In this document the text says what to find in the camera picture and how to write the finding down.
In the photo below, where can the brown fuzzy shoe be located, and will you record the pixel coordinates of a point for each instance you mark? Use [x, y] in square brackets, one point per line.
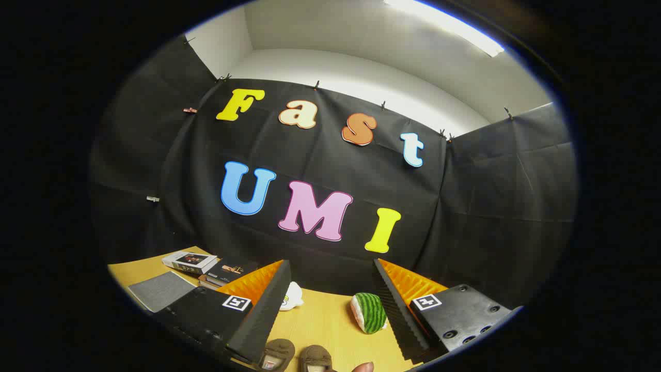
[315, 359]
[278, 354]

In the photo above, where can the brown cover book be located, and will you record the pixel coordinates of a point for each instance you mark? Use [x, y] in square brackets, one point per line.
[208, 282]

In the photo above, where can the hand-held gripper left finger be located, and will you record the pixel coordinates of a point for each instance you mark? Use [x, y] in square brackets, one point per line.
[261, 320]

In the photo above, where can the watermelon slice plush toy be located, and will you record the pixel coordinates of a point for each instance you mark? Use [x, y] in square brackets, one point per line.
[371, 311]

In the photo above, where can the white portrait cover book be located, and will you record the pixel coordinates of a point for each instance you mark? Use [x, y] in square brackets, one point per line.
[190, 262]

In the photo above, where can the grey fabric storage box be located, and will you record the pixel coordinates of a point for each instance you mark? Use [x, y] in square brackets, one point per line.
[160, 290]

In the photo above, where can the dark blue hardcover book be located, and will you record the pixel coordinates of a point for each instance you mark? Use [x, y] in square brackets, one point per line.
[230, 269]

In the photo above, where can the white plush toy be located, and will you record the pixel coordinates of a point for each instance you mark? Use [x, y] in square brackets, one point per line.
[293, 297]

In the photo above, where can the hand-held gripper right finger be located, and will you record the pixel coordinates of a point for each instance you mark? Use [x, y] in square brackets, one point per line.
[400, 310]

